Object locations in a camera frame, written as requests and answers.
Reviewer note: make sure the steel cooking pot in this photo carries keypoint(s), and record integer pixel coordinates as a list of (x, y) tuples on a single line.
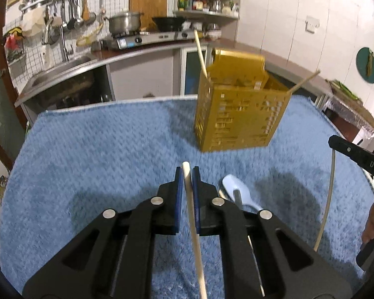
[(124, 23)]

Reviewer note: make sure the white ceramic bowl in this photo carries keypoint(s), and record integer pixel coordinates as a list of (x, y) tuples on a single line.
[(214, 35)]

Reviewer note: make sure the dark sauce bottle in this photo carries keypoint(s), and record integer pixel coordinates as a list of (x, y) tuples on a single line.
[(198, 3)]

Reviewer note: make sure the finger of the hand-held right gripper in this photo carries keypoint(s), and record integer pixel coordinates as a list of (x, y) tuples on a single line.
[(349, 149)]

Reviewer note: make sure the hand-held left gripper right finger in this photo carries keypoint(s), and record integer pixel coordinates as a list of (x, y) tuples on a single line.
[(195, 199)]

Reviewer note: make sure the white plastic bag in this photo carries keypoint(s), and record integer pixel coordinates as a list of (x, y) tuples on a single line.
[(32, 21)]

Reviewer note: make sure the yellow strainer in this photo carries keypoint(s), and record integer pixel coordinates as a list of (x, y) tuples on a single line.
[(87, 39)]

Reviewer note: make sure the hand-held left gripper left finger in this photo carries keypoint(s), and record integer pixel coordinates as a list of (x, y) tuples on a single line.
[(180, 199)]

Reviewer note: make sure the stainless steel spoon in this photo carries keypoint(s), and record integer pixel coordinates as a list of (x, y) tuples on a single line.
[(237, 196)]

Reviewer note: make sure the black wok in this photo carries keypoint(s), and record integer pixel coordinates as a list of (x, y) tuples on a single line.
[(168, 23)]

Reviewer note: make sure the green vegetables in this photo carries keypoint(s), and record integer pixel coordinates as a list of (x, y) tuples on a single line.
[(346, 90)]

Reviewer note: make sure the side table with lace cloth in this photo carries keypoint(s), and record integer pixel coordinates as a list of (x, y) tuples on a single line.
[(352, 112)]

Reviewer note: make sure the brown framed glass door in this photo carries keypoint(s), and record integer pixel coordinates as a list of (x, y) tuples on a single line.
[(0, 106)]

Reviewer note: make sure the steel teapot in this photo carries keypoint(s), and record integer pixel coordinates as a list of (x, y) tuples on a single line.
[(216, 6)]

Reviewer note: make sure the yellow perforated utensil holder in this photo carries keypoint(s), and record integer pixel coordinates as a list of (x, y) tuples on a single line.
[(237, 118)]

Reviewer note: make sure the grey corner shelf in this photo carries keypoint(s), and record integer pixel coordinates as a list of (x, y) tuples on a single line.
[(205, 14)]

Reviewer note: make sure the light wooden chopstick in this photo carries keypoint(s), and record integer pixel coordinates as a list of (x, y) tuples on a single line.
[(304, 82), (201, 54), (189, 193), (330, 187)]

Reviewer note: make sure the blue fluffy mat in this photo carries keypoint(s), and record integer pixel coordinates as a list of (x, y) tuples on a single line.
[(96, 162)]

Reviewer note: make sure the steel kitchen sink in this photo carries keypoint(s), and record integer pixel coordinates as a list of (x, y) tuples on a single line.
[(59, 74)]

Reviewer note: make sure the steel gas stove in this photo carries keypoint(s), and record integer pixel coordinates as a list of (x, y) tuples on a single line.
[(149, 37)]

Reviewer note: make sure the wooden spatula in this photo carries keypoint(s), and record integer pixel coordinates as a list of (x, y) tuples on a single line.
[(86, 12)]

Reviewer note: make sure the green round board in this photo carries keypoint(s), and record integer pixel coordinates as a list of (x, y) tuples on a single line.
[(363, 65)]

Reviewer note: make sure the white wall socket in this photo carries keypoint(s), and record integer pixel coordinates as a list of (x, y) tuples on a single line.
[(312, 25)]

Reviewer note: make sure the light blue spoon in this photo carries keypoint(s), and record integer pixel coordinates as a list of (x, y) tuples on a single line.
[(232, 183)]

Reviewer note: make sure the green bottle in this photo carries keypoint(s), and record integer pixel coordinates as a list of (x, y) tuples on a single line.
[(182, 1)]

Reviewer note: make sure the steel ladle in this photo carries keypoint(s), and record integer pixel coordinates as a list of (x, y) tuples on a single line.
[(79, 21), (71, 21)]

